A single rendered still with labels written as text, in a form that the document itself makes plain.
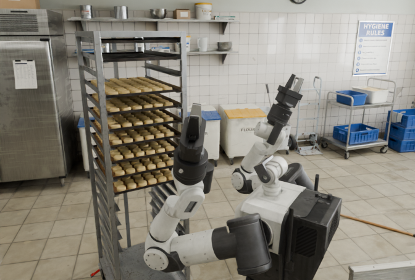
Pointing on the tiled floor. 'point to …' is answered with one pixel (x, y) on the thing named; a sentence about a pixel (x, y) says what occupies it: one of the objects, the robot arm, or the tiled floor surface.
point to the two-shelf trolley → (362, 123)
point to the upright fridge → (35, 98)
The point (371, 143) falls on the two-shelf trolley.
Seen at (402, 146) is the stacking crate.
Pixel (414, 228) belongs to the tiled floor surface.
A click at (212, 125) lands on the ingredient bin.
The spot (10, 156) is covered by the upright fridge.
